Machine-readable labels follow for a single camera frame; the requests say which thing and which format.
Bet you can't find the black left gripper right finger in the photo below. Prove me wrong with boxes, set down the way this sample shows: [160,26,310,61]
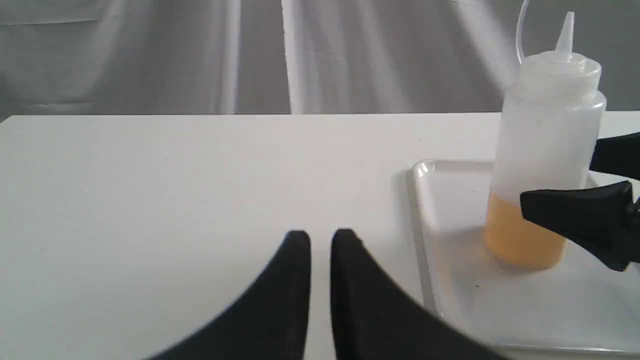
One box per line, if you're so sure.
[330,228,504,360]

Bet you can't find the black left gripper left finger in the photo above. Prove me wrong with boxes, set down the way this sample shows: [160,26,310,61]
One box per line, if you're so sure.
[154,230,312,360]

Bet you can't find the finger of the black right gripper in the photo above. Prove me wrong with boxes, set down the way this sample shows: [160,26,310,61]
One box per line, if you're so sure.
[589,132,640,181]
[519,180,640,272]

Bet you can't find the white plastic tray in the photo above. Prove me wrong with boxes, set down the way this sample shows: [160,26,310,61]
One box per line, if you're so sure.
[410,159,640,357]

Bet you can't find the grey fabric backdrop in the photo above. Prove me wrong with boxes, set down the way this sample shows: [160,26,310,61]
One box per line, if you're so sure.
[0,0,640,123]

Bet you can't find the translucent squeeze bottle amber liquid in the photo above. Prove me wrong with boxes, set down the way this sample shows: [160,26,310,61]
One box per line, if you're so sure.
[484,1,607,271]

